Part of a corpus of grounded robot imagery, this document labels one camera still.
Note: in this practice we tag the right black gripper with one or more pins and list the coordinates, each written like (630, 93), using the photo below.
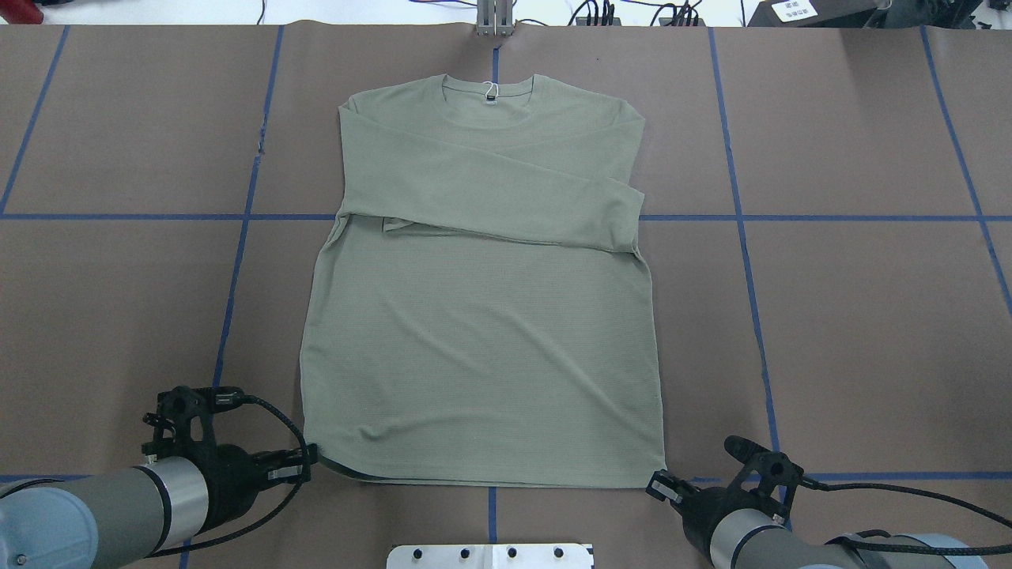
(706, 506)

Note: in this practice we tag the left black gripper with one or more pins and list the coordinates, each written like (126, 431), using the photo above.
(231, 469)

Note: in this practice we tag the olive green long-sleeve shirt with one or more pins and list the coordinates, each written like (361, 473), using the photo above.
(481, 313)

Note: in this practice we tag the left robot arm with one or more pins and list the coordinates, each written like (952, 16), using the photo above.
(114, 519)

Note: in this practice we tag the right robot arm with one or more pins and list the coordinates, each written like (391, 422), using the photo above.
(782, 548)

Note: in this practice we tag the red cylinder bottle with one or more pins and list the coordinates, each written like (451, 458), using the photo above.
(21, 12)

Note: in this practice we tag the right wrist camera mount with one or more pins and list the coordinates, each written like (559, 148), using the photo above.
(767, 470)

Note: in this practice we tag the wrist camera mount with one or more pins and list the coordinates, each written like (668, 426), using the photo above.
(767, 470)
(183, 421)

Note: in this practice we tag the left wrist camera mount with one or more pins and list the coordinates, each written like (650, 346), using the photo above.
(183, 421)

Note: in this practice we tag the white camera pole with base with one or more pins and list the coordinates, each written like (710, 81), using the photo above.
(549, 555)

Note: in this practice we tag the aluminium frame post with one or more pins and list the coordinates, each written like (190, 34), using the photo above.
(495, 18)

